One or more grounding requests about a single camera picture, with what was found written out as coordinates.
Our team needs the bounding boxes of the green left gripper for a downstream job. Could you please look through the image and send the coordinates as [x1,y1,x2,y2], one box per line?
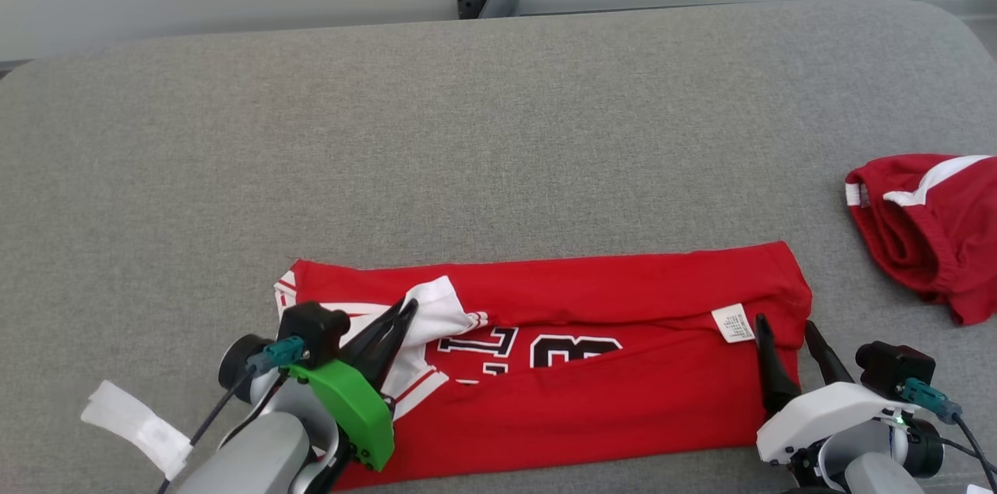
[288,299,419,473]

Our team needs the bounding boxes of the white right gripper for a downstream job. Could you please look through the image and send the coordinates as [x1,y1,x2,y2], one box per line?
[754,314,920,468]

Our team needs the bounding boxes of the red shorts with white stripe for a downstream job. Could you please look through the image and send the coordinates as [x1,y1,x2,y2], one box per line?
[845,153,997,326]

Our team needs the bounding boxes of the red jersey with white sleeves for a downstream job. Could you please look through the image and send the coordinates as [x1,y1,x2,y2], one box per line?
[273,241,813,491]

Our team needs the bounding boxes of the white tape tag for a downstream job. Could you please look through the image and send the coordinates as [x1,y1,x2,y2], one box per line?
[81,380,193,481]

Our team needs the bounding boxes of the teal cable connector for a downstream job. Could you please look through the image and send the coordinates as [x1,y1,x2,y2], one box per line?
[248,337,306,378]
[896,377,964,425]

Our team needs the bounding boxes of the thin black cable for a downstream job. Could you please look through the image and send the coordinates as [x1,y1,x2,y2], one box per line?
[158,369,258,494]
[220,373,291,446]
[939,412,997,491]

